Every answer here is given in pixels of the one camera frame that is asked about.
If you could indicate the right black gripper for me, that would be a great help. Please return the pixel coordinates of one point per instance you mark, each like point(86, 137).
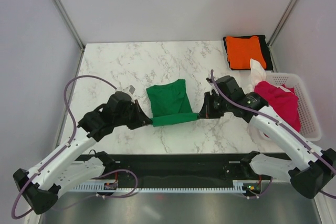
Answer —
point(207, 111)

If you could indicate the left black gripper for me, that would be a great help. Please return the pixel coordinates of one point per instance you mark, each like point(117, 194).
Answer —
point(142, 119)

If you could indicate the green t shirt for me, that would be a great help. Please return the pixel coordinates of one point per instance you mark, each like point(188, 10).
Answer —
point(170, 104)

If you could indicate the white plastic basket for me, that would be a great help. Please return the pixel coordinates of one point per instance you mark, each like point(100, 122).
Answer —
point(310, 127)

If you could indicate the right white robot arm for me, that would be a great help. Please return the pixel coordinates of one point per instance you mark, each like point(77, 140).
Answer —
point(309, 167)

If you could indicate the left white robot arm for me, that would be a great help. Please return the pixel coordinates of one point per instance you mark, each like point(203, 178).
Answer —
point(43, 184)

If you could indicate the white t shirt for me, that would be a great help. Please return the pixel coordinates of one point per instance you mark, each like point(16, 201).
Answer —
point(257, 75)

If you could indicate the folded orange t shirt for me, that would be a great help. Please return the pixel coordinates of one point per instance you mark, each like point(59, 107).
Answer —
point(241, 50)

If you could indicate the red t shirt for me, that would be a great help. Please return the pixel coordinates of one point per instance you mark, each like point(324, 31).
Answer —
point(283, 100)

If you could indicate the folded black t shirt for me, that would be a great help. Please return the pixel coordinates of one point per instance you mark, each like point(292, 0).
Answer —
point(264, 49)

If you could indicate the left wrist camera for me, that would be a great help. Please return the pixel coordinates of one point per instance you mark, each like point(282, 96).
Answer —
point(130, 90)

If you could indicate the white slotted cable duct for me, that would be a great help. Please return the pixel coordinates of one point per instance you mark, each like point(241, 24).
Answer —
point(95, 186)

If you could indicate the right aluminium frame post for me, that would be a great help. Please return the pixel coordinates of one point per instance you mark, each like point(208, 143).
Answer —
point(284, 18)

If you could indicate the aluminium frame post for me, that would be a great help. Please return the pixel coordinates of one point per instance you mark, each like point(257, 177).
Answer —
point(284, 18)
point(68, 22)

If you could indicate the left aluminium frame post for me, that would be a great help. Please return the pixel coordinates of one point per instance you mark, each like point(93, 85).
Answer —
point(68, 22)

